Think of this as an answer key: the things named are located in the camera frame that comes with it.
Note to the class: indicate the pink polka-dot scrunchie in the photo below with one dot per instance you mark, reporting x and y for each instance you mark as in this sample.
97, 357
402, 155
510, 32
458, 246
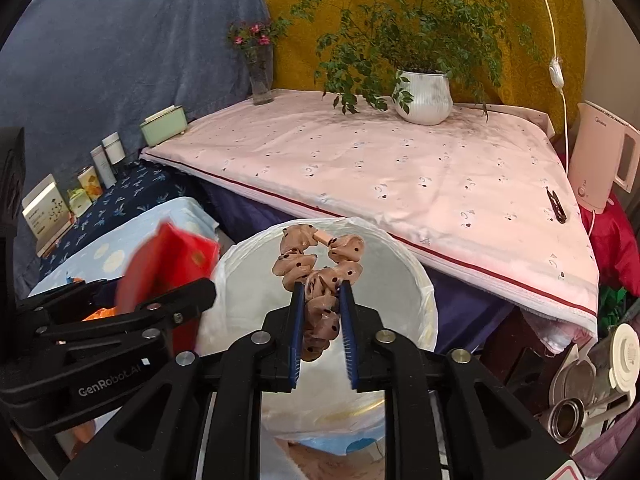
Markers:
300, 265

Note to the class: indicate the orange plastic bag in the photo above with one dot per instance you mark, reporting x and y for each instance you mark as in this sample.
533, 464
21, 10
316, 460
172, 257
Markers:
100, 314

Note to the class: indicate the green cloth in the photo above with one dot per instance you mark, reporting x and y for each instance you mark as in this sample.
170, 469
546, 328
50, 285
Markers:
615, 305

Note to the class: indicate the glass vase with pink flowers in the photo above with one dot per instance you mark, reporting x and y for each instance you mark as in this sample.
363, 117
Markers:
261, 85

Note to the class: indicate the black thread snips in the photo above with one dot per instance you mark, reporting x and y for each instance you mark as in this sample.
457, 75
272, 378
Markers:
556, 207

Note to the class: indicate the white cosmetic tube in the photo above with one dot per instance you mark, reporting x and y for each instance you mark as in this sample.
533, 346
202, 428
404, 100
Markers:
103, 167

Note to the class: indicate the pink electric kettle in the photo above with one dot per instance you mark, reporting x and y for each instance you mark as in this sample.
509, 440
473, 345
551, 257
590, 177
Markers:
595, 160

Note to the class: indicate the yellow printed can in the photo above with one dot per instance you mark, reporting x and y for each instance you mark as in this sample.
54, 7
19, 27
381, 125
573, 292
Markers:
90, 185

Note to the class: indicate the green plant in white pot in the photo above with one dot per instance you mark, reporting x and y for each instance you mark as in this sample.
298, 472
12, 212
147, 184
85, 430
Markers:
425, 97

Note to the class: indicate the white lined trash bin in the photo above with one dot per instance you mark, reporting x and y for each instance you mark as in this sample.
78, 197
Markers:
390, 280

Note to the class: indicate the small green packet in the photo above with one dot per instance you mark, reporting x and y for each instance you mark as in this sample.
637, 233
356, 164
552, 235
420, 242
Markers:
79, 205

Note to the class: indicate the white cosmetic jar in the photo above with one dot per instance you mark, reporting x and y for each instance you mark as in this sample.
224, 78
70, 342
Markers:
114, 150

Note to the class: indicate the red paper packet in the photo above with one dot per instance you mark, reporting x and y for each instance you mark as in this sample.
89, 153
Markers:
170, 260

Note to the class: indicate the red cloth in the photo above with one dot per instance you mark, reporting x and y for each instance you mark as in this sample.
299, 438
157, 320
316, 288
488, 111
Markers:
620, 250

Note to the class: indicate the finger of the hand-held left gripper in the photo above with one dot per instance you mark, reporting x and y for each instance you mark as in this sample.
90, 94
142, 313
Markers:
190, 295
60, 297

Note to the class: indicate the steel cup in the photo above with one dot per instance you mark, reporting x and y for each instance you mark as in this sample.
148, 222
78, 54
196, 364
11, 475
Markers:
564, 420

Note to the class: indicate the navy floral cloth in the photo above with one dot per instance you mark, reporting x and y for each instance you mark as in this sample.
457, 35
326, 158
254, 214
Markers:
130, 195

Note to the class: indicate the green tissue box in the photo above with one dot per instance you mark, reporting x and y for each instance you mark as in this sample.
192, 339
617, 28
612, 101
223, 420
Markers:
162, 130

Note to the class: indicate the white cardboard box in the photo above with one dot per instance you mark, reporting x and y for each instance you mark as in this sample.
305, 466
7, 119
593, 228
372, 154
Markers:
45, 215

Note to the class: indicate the light blue dotted cloth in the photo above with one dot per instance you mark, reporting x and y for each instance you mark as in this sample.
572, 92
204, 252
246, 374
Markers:
100, 255

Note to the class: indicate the blue hanging towel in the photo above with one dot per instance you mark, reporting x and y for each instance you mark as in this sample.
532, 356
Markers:
125, 60

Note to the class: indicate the pink printed tablecloth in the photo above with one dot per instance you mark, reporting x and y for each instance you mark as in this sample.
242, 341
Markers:
400, 175

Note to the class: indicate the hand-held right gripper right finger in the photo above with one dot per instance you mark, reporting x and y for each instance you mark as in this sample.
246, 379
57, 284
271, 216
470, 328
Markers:
350, 335

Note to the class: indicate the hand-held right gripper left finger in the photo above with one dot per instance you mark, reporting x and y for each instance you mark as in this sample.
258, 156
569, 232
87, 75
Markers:
296, 330

